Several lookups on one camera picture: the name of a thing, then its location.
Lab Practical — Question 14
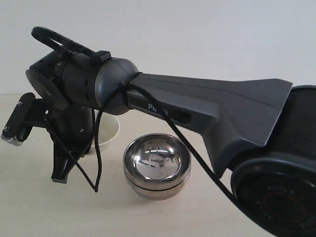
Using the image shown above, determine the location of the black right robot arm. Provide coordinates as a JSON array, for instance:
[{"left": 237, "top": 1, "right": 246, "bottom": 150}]
[{"left": 26, "top": 51, "right": 316, "bottom": 237}]

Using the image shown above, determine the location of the large smooth steel bowl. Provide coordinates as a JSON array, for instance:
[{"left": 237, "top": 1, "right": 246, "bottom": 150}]
[{"left": 124, "top": 169, "right": 191, "bottom": 201}]

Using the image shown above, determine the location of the ribbed small steel bowl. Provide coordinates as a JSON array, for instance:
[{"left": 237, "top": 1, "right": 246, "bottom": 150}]
[{"left": 123, "top": 133, "right": 191, "bottom": 190}]

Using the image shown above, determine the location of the white floral ceramic bowl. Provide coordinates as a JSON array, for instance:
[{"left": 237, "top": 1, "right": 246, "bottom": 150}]
[{"left": 98, "top": 113, "right": 120, "bottom": 153}]

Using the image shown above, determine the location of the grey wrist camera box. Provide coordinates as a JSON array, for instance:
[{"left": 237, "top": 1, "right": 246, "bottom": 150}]
[{"left": 1, "top": 92, "right": 47, "bottom": 146}]

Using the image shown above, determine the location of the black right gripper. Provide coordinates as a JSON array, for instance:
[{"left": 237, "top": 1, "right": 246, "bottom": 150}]
[{"left": 47, "top": 105, "right": 94, "bottom": 183}]

